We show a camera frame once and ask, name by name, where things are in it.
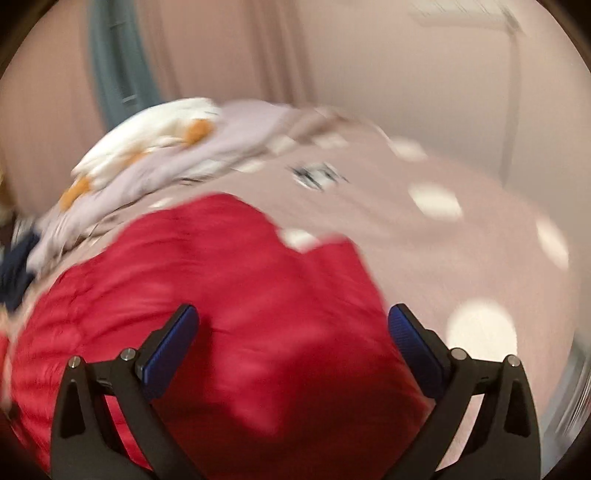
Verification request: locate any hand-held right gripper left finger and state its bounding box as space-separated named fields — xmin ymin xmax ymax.
xmin=50 ymin=304 xmax=206 ymax=480

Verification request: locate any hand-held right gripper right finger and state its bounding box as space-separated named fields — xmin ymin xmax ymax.
xmin=387 ymin=303 xmax=542 ymax=480

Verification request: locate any red down jacket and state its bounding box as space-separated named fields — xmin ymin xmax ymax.
xmin=0 ymin=194 xmax=439 ymax=480

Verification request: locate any pink polka dot bed sheet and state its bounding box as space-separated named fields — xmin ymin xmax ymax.
xmin=14 ymin=106 xmax=585 ymax=480

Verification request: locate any dark navy garment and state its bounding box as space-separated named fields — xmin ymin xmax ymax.
xmin=0 ymin=233 xmax=40 ymax=308

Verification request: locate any black and white sheet print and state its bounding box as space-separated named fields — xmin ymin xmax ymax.
xmin=288 ymin=161 xmax=349 ymax=190

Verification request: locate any white and orange plush toy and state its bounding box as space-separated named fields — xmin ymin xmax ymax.
xmin=60 ymin=97 xmax=220 ymax=210

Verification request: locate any lilac pillow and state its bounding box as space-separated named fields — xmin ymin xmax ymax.
xmin=25 ymin=99 xmax=301 ymax=273

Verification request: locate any pink curtain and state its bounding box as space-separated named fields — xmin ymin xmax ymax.
xmin=0 ymin=0 xmax=315 ymax=217

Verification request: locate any blue-grey window frame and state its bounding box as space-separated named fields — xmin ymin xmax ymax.
xmin=88 ymin=0 xmax=162 ymax=132

